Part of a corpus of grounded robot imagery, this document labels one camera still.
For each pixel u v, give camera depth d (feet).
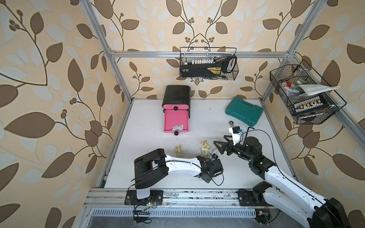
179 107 3.23
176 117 3.26
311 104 2.19
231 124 3.44
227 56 2.97
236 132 2.23
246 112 3.51
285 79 2.74
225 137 2.66
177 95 3.52
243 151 2.18
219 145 2.32
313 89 2.06
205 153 2.91
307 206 1.40
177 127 3.15
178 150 2.95
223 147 2.28
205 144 3.05
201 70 2.77
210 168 2.07
